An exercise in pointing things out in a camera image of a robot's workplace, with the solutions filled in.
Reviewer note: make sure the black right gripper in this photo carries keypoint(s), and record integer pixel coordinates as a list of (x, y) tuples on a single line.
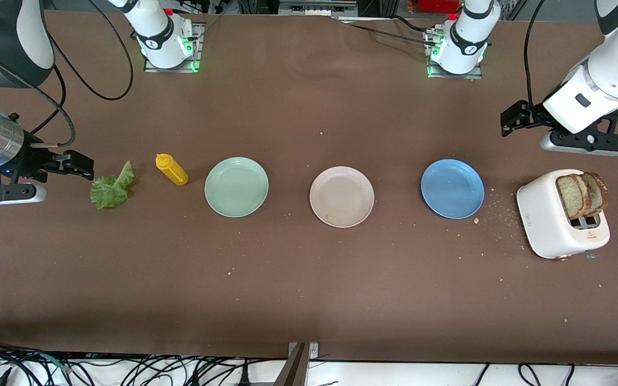
[(31, 158)]

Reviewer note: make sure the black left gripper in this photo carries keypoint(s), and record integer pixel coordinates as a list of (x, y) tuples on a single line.
[(535, 115)]

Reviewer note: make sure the green lettuce leaf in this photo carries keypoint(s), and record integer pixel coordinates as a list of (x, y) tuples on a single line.
[(109, 190)]

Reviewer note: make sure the yellow squeeze bottle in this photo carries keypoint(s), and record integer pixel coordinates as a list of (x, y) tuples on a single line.
[(172, 170)]

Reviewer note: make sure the brown bread slice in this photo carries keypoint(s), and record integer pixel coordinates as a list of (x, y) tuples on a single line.
[(598, 193), (569, 195)]

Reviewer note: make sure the blue plate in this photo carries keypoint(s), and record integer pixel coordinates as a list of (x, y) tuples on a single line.
[(452, 188)]

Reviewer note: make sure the mint green plate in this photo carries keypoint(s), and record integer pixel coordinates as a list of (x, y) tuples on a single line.
[(236, 187)]

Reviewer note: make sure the beige plate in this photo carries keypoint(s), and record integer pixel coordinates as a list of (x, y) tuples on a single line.
[(341, 197)]

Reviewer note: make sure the white toaster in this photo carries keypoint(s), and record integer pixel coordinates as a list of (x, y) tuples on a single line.
[(545, 220)]

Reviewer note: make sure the red background box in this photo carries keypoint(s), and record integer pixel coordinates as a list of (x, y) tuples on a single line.
[(438, 5)]

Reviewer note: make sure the brown table cover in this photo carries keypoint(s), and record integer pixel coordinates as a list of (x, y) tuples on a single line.
[(309, 295)]

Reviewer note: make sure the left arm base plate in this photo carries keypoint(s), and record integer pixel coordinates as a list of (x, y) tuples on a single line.
[(454, 76)]

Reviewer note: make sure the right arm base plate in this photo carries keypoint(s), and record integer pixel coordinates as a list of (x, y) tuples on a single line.
[(172, 69)]

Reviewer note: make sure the metal background frame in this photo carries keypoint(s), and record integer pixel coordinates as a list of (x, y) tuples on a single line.
[(314, 6)]

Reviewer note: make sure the aluminium profile post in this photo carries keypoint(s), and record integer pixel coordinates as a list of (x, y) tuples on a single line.
[(301, 364)]

